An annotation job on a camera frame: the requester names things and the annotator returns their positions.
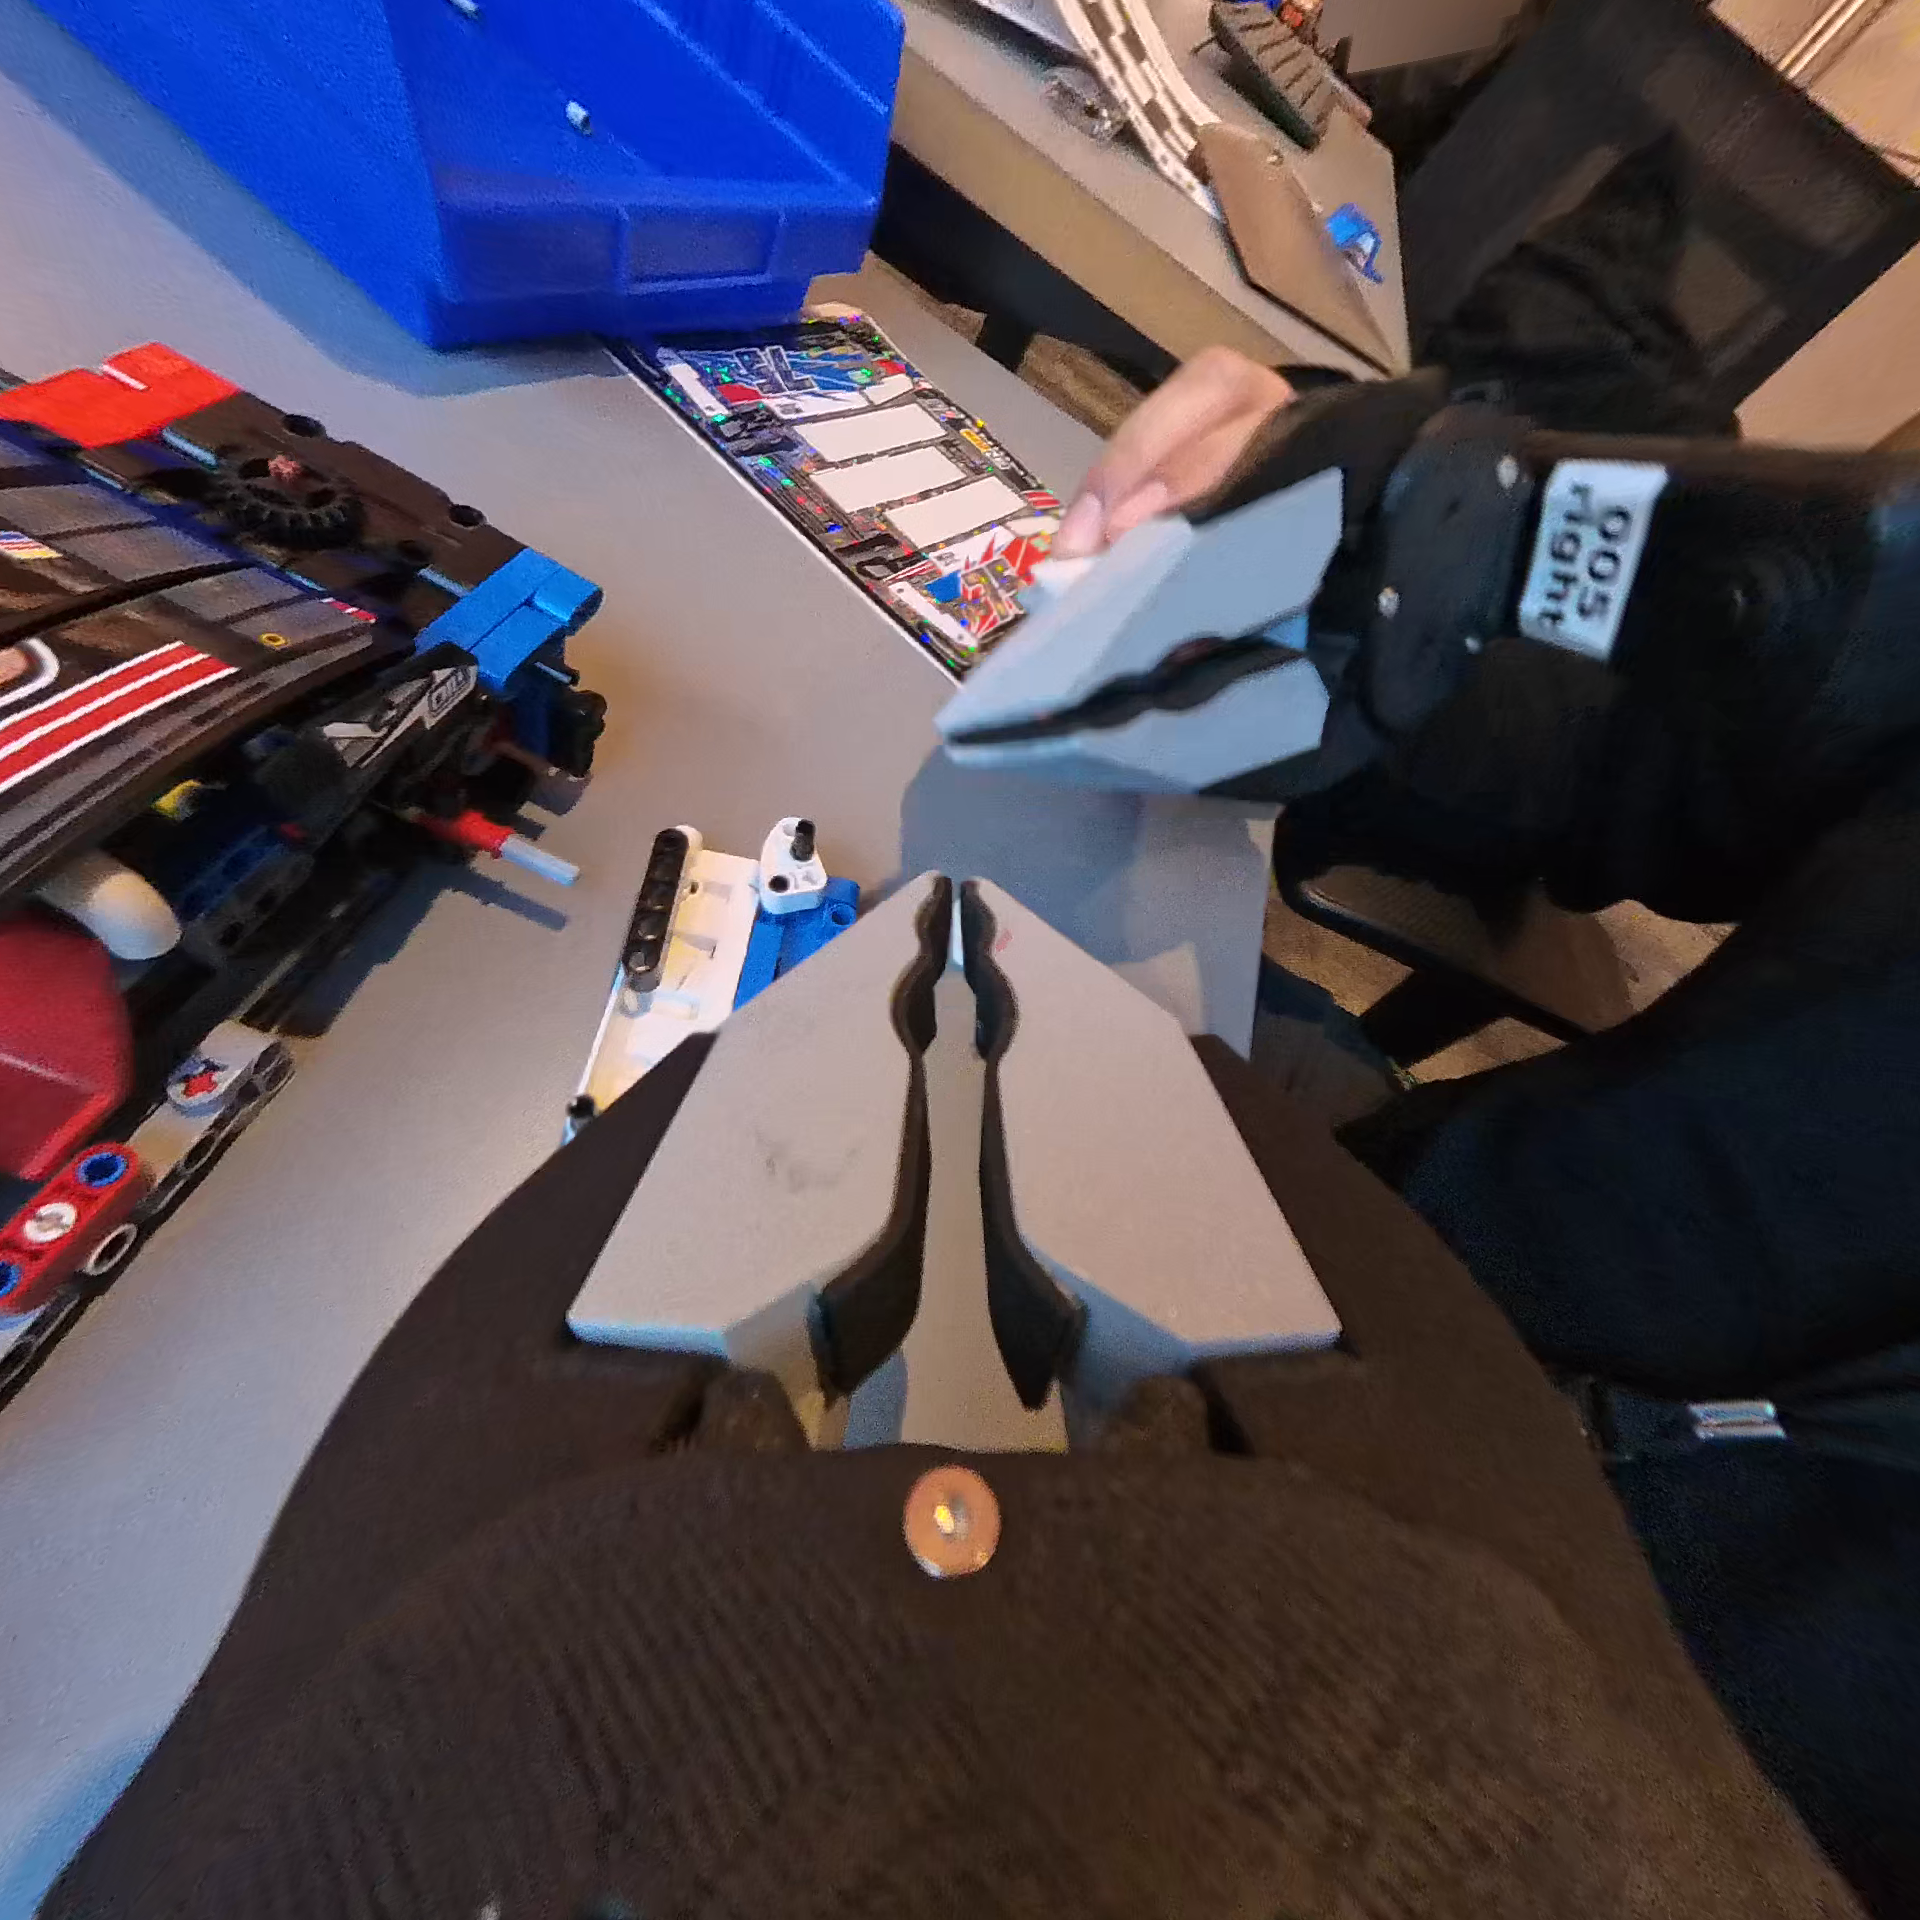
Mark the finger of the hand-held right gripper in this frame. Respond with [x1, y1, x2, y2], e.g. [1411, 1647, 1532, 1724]
[942, 654, 1334, 800]
[936, 469, 1345, 748]

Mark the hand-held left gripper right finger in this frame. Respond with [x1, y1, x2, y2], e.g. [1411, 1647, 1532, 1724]
[958, 877, 1345, 1453]

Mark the colourful sticker sheet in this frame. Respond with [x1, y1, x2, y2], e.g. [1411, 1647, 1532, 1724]
[616, 306, 1107, 682]

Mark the blue plastic storage bin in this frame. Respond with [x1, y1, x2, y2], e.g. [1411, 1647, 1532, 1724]
[30, 0, 905, 351]

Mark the dark keyboard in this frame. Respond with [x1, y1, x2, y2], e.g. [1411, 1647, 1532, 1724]
[1206, 0, 1373, 154]

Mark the grey desk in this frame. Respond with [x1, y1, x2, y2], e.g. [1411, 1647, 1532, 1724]
[0, 30, 1280, 1912]
[885, 0, 1413, 380]

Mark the white checkered curved sheet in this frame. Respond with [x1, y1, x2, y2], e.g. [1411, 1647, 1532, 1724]
[1046, 0, 1250, 224]

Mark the black office chair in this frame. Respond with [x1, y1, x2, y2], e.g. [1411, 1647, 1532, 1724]
[1387, 0, 1920, 444]

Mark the black blue toy brick car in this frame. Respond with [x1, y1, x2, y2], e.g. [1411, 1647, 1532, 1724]
[0, 343, 609, 1404]

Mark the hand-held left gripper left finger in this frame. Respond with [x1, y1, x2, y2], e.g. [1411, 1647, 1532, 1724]
[566, 872, 955, 1448]

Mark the person's dark clothing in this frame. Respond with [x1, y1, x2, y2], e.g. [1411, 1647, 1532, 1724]
[1334, 838, 1920, 1920]

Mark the person's right hand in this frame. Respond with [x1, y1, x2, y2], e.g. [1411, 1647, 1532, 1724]
[1050, 347, 1296, 566]

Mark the white blue brick assembly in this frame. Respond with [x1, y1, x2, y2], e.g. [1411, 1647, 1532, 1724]
[562, 816, 864, 1144]

